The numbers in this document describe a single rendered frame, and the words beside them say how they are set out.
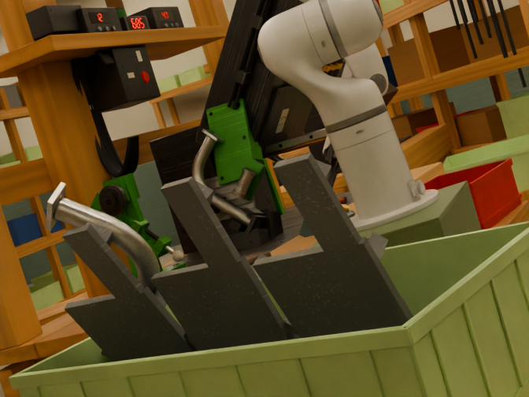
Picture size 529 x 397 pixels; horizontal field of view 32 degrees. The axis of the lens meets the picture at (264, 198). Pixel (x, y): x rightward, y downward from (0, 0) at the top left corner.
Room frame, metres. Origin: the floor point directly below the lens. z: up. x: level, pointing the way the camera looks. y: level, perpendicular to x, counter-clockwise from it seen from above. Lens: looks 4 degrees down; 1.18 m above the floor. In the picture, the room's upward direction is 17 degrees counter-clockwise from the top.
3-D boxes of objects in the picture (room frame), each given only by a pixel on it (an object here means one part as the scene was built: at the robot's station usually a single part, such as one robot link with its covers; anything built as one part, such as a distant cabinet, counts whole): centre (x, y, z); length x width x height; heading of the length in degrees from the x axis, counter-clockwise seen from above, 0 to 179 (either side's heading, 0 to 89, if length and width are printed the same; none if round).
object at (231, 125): (2.44, 0.03, 1.17); 0.13 x 0.12 x 0.20; 153
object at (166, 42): (2.65, 0.28, 1.52); 0.90 x 0.25 x 0.04; 153
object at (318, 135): (2.56, -0.08, 1.11); 0.39 x 0.16 x 0.03; 63
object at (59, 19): (2.37, 0.37, 1.60); 0.15 x 0.07 x 0.07; 153
